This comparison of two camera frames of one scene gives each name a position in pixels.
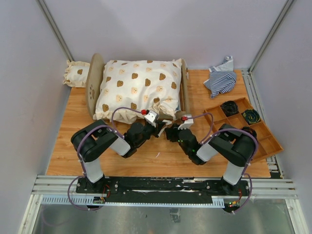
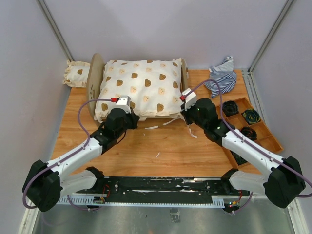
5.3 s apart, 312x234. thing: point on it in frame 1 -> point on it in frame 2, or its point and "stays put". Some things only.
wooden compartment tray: x=239 y=113 stays put
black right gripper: x=171 y=132 -> x=185 y=114
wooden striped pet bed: x=95 y=67 stays put
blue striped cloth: x=222 y=78 stays put
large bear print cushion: x=127 y=89 stays put
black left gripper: x=159 y=125 -> x=134 y=119
